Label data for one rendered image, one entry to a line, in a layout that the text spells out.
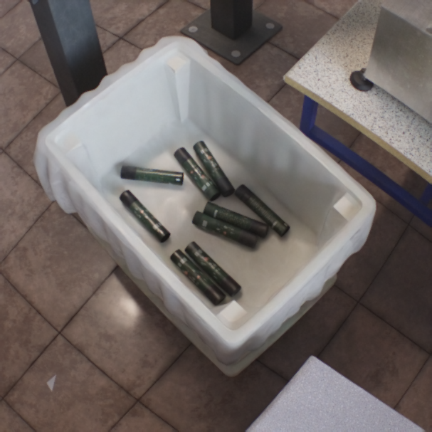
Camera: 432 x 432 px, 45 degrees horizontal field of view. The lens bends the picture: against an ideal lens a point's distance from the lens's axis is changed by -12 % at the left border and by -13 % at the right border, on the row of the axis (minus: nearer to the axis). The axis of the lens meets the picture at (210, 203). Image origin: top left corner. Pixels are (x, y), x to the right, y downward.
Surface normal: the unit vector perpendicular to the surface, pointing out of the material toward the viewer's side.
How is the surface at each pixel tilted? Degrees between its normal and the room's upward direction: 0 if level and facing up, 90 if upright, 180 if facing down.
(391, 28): 90
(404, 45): 90
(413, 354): 0
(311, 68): 0
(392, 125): 0
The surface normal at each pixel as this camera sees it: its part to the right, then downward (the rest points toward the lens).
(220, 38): -0.04, -0.43
